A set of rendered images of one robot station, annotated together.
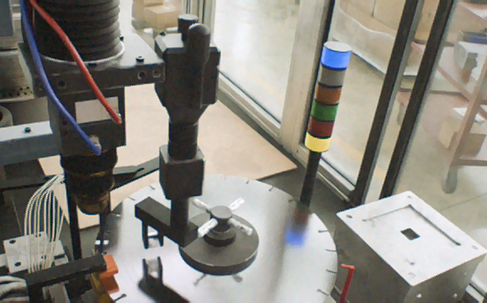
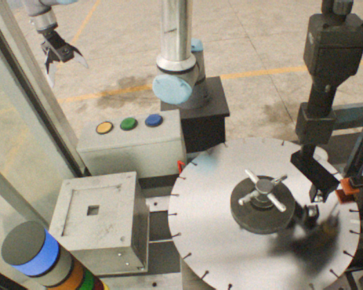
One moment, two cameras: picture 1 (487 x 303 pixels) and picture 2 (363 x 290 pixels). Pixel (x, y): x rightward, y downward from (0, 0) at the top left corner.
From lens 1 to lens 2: 0.77 m
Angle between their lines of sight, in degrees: 95
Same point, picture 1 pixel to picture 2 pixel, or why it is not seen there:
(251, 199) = (214, 246)
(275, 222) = (207, 212)
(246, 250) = (246, 184)
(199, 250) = (280, 190)
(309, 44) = not seen: outside the picture
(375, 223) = (107, 228)
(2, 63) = not seen: outside the picture
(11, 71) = not seen: outside the picture
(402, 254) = (117, 195)
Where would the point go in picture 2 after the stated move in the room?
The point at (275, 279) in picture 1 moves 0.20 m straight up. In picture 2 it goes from (232, 166) to (232, 78)
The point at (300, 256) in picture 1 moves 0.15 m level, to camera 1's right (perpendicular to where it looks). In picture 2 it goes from (206, 178) to (144, 154)
